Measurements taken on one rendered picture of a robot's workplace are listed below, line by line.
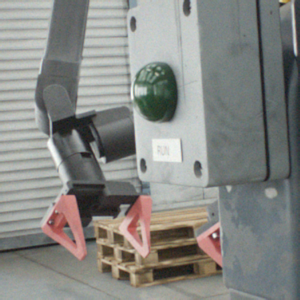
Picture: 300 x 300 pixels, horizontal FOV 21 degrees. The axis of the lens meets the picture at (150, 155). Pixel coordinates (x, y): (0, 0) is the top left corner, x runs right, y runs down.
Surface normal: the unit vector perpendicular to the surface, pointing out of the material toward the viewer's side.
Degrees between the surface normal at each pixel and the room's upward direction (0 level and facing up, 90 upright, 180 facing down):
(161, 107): 120
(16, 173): 93
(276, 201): 90
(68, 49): 55
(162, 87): 84
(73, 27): 63
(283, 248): 90
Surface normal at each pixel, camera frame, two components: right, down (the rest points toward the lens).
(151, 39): -0.90, 0.08
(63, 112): 0.10, -0.42
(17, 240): 0.44, 0.02
